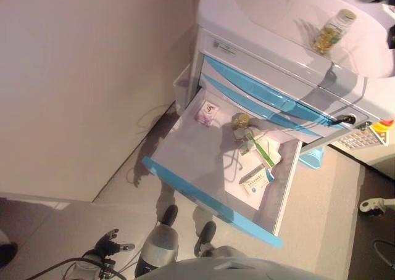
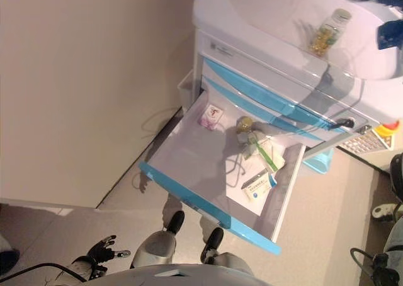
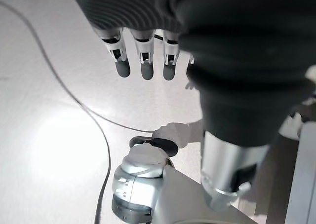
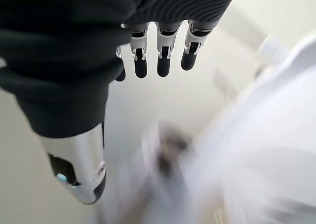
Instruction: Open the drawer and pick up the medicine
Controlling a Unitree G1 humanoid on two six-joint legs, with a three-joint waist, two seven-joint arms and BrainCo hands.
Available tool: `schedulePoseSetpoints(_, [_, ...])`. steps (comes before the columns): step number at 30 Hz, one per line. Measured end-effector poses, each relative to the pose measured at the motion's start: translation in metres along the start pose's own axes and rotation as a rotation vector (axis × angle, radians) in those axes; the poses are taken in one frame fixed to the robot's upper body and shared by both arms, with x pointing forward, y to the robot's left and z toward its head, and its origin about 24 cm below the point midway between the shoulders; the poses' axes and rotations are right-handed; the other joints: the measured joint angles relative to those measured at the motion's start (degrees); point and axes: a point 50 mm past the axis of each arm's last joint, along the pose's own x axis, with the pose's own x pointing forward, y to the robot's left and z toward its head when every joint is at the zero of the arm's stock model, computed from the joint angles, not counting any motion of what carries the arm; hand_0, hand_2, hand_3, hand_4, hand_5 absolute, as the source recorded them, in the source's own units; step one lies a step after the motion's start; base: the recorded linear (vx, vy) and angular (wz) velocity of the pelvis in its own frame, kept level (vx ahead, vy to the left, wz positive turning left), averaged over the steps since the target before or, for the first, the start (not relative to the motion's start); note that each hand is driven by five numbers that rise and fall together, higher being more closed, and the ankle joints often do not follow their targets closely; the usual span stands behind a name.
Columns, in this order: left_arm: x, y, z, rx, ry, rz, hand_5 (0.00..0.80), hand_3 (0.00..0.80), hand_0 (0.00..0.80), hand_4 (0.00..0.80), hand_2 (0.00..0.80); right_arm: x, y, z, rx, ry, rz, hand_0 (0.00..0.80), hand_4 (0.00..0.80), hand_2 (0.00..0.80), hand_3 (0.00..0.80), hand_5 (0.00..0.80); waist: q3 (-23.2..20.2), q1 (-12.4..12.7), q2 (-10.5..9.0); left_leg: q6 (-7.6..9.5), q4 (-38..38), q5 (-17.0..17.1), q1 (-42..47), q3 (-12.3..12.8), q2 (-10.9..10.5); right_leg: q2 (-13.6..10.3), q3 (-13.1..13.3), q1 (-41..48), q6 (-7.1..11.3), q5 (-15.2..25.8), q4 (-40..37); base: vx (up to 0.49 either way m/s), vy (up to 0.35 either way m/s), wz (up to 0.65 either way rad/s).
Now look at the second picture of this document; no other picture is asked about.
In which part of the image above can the small green white carton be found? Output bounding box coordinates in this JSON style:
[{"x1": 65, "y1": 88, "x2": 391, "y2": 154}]
[{"x1": 241, "y1": 143, "x2": 258, "y2": 159}]

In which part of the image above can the shallow drawer with blue handle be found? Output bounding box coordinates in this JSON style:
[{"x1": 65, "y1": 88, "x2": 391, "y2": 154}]
[
  {"x1": 203, "y1": 77, "x2": 330, "y2": 144},
  {"x1": 203, "y1": 57, "x2": 360, "y2": 132}
]

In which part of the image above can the pink white medicine box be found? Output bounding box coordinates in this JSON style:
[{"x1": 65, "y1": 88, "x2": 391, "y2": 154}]
[{"x1": 197, "y1": 103, "x2": 226, "y2": 132}]

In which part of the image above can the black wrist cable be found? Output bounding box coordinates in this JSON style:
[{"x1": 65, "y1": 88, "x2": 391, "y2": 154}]
[
  {"x1": 349, "y1": 247, "x2": 393, "y2": 286},
  {"x1": 0, "y1": 262, "x2": 86, "y2": 283}
]

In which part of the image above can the clear bottle of yellow capsules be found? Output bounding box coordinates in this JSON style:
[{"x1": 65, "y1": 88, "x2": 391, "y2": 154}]
[{"x1": 307, "y1": 8, "x2": 353, "y2": 57}]

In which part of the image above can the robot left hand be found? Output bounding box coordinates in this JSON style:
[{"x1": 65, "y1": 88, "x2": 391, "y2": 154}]
[{"x1": 86, "y1": 234, "x2": 132, "y2": 263}]

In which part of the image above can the large drawer with blue front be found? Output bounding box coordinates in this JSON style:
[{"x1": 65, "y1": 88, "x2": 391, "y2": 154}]
[{"x1": 138, "y1": 89, "x2": 306, "y2": 256}]

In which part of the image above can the bystander leg with dark shoe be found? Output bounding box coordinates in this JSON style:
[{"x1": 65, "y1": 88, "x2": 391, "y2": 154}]
[{"x1": 0, "y1": 249, "x2": 20, "y2": 273}]

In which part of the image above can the long green white medicine box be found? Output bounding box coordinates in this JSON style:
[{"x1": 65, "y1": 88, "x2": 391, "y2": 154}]
[{"x1": 248, "y1": 137, "x2": 286, "y2": 173}]

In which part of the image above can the grey robot torso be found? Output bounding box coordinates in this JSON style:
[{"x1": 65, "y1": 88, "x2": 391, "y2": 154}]
[{"x1": 84, "y1": 263, "x2": 262, "y2": 286}]

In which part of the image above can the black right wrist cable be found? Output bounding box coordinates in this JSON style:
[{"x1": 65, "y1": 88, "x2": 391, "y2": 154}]
[{"x1": 349, "y1": 247, "x2": 393, "y2": 286}]

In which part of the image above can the thin pale floor cable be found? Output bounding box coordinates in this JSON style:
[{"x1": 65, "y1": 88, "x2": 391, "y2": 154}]
[{"x1": 141, "y1": 106, "x2": 185, "y2": 139}]

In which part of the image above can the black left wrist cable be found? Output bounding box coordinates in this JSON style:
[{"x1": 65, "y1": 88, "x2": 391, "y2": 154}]
[{"x1": 0, "y1": 262, "x2": 86, "y2": 283}]

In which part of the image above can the beige keypad control panel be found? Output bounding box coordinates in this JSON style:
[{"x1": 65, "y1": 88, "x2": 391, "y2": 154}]
[{"x1": 338, "y1": 118, "x2": 400, "y2": 156}]

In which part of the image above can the robot right leg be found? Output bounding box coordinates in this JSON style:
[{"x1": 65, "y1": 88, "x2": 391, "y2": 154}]
[{"x1": 200, "y1": 227, "x2": 253, "y2": 276}]

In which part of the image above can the black cart key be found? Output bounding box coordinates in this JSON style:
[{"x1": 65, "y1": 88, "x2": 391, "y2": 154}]
[{"x1": 333, "y1": 117, "x2": 355, "y2": 128}]

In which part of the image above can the blue white medicine box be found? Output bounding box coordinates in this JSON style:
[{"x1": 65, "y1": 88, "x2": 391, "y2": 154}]
[{"x1": 241, "y1": 169, "x2": 280, "y2": 203}]

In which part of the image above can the white medical cart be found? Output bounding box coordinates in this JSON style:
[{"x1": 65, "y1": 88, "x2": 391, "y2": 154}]
[{"x1": 192, "y1": 0, "x2": 403, "y2": 161}]

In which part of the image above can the light blue plastic bin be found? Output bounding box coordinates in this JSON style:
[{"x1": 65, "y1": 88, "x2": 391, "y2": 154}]
[{"x1": 302, "y1": 149, "x2": 335, "y2": 175}]

